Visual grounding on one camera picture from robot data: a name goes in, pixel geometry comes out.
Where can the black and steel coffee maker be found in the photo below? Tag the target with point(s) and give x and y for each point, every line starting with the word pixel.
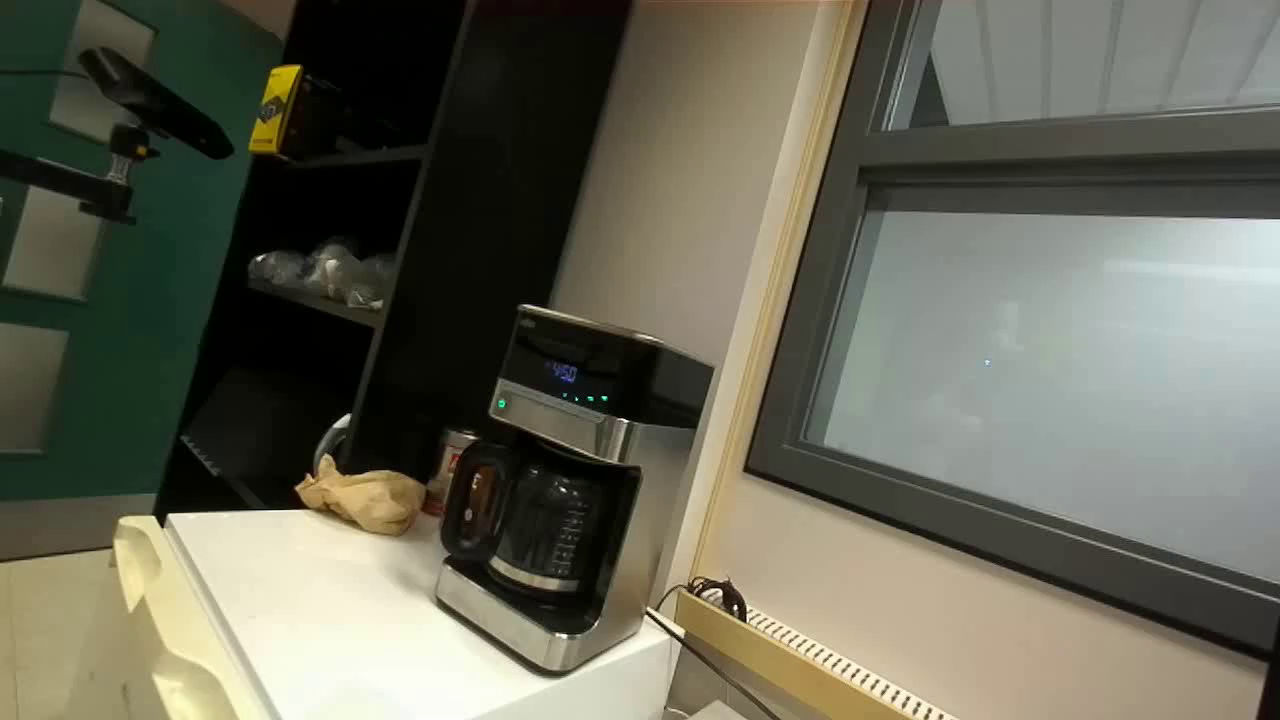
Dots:
pixel 636 505

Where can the black stereo camera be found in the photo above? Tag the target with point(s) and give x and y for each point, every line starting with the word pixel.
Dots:
pixel 158 101

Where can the clear plastic bags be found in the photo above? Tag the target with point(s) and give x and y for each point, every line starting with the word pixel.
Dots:
pixel 327 272

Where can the grey framed window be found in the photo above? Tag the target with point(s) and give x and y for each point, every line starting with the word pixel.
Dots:
pixel 1054 373

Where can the tan plush toy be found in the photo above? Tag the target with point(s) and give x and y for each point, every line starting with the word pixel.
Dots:
pixel 365 499

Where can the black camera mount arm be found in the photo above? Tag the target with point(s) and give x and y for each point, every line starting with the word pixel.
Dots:
pixel 81 184

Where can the black shelving unit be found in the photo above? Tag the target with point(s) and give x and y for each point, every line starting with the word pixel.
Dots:
pixel 493 200

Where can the yellow box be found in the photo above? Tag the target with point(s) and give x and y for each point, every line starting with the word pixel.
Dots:
pixel 278 110

